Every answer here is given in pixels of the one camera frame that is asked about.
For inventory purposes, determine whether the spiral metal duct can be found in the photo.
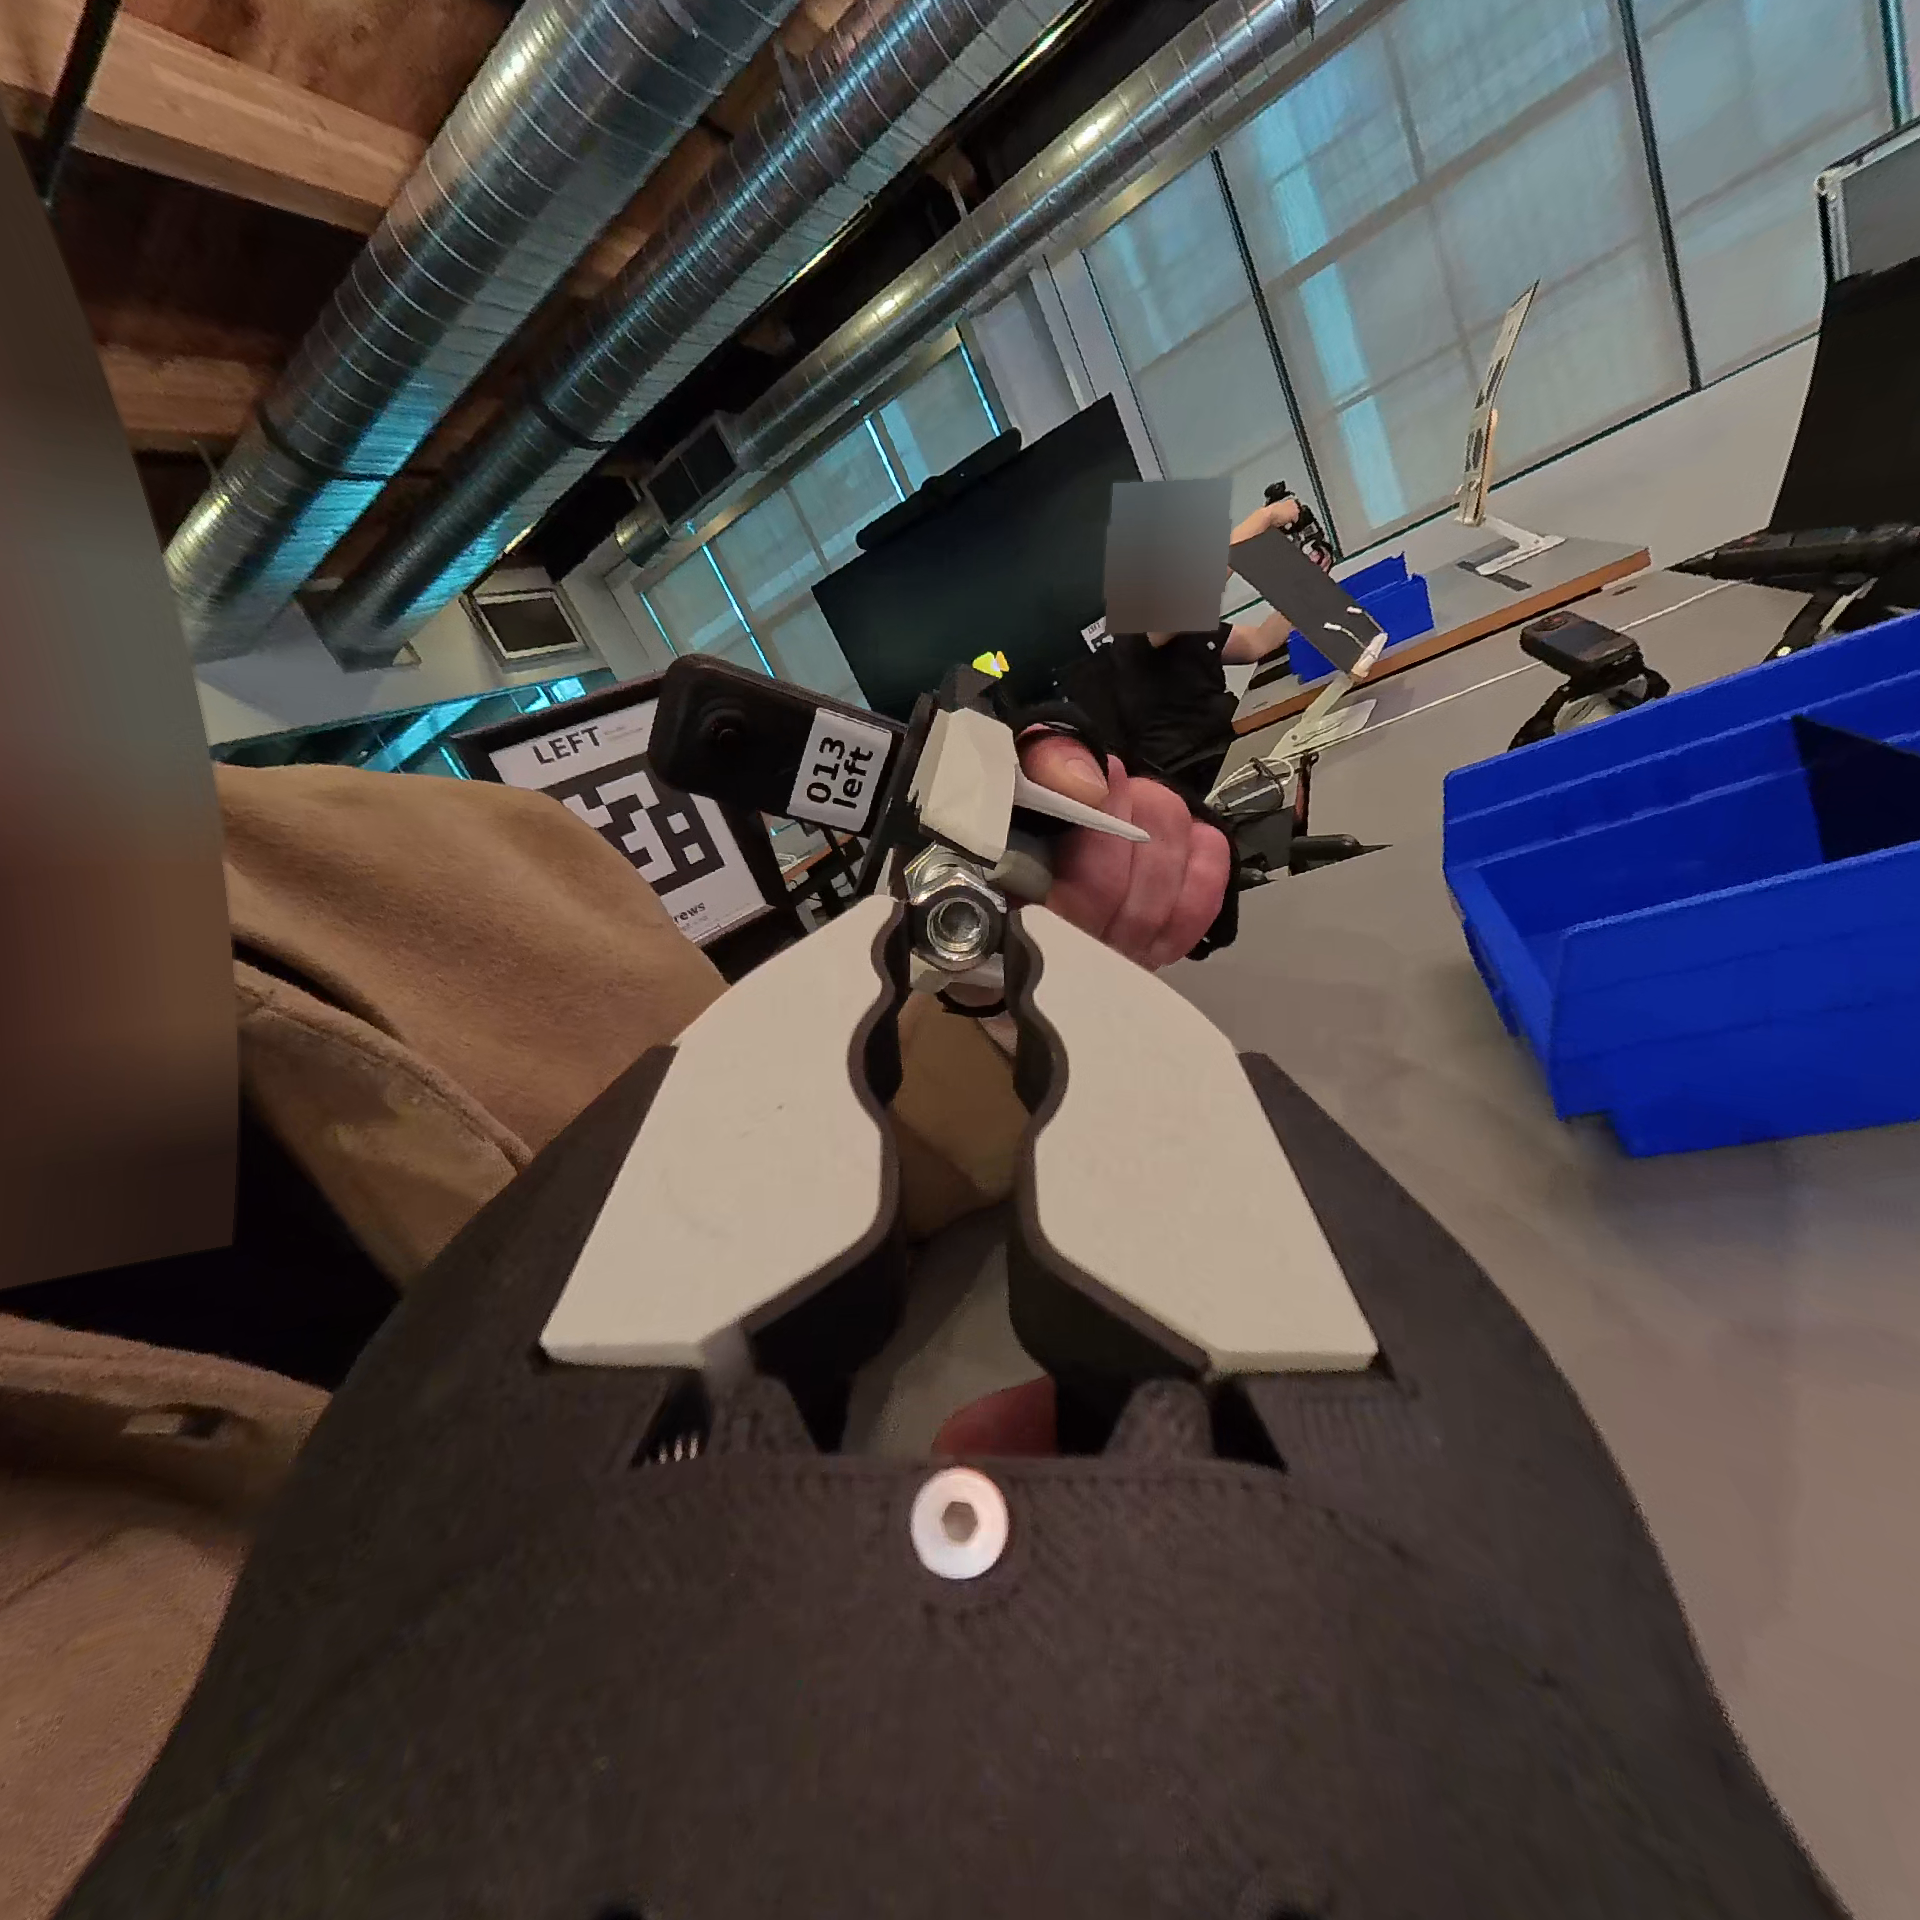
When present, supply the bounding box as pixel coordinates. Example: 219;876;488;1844
321;0;1086;665
162;0;818;665

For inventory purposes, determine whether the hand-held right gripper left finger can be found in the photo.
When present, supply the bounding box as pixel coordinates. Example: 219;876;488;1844
537;896;913;1454

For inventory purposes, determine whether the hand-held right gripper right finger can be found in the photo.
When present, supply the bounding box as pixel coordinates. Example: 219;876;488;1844
1001;902;1383;1454

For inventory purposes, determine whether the large black screen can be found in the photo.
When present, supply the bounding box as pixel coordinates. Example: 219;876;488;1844
809;393;1153;724

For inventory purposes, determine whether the grey flat bar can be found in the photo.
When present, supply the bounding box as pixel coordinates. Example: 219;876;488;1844
1226;529;1393;685

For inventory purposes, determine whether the person's left hand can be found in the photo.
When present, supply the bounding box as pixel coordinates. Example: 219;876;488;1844
1018;730;1237;972

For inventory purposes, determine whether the person's right hand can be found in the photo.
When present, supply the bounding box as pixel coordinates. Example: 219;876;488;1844
930;1374;1062;1455

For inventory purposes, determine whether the person's tan sweater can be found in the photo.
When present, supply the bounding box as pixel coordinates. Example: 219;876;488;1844
0;760;742;1920

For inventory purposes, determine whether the white air vent grille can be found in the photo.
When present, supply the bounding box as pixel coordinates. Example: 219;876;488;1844
463;573;583;665
643;415;747;520

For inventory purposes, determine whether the round metal duct pipe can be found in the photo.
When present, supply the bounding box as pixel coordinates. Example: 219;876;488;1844
615;0;1326;566

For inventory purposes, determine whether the blue plastic bin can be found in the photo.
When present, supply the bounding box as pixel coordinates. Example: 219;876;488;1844
1441;609;1920;1161
1286;553;1435;680

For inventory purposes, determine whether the steel hex nut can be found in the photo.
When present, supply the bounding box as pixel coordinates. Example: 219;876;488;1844
904;872;1008;972

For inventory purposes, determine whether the black camera device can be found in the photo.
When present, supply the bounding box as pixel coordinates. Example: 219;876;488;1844
1506;609;1672;753
1670;520;1920;665

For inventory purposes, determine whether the black tilted stand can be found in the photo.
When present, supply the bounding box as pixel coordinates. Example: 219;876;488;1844
1762;127;1920;541

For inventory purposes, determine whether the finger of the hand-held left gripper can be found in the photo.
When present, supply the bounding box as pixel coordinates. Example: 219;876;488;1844
913;704;1034;865

